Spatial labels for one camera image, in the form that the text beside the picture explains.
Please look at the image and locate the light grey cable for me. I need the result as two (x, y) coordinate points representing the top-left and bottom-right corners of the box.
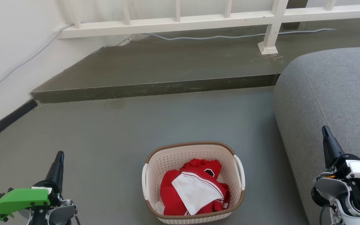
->
(142, 28), (337, 41)
(0, 23), (74, 99)

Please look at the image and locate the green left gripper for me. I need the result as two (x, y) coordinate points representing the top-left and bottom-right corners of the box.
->
(0, 151), (65, 221)

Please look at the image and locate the red and white garment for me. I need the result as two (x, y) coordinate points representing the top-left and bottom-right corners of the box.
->
(160, 158), (231, 216)

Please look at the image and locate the raised concrete step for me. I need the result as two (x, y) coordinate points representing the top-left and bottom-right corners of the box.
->
(30, 18), (360, 104)

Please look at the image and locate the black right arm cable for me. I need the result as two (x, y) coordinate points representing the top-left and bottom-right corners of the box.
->
(319, 203), (334, 225)

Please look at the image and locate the black baseboard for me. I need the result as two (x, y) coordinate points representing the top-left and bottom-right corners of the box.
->
(0, 98), (38, 147)

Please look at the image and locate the dark brown post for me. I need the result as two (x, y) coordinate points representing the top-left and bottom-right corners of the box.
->
(282, 0), (308, 30)

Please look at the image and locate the grey fabric sofa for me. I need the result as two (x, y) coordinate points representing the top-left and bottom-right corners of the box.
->
(273, 47), (360, 225)

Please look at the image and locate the beige perforated plastic laundry basket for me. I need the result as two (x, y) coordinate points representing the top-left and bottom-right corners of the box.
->
(142, 141), (246, 225)

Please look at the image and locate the white railing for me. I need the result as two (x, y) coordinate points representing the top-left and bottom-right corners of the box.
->
(57, 0), (360, 55)

